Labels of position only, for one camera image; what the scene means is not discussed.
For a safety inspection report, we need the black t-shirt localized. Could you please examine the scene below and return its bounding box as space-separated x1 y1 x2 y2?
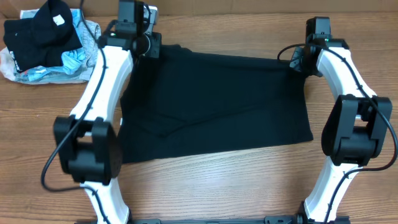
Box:
118 45 313 163

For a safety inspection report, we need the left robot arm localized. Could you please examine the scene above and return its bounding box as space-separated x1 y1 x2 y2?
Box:
53 32 162 223

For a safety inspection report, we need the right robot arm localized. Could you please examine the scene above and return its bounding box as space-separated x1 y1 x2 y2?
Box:
290 34 397 223

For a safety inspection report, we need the grey patterned folded garment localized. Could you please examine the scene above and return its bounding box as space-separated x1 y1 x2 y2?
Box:
77 20 101 69

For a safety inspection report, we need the light blue folded garment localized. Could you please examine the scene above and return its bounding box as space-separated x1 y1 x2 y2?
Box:
21 9 89 82

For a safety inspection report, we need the folded black garment on pile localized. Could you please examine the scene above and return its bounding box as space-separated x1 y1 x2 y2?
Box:
3 0 82 73

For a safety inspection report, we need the brown cardboard back wall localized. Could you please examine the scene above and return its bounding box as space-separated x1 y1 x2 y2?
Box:
1 0 397 19

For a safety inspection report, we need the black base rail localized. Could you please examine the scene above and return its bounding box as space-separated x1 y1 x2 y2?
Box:
74 215 352 224

